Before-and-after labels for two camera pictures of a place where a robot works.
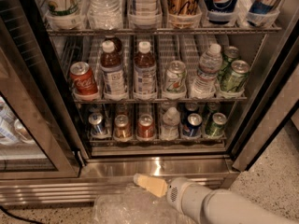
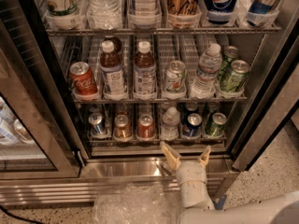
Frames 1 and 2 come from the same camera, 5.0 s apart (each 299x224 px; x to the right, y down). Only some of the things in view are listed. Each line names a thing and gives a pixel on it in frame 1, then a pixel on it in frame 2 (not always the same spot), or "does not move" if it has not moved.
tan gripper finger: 157,186 → 172,157
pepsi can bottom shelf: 192,127 does not move
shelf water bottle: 105,7 does not move
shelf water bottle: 169,130 does not move
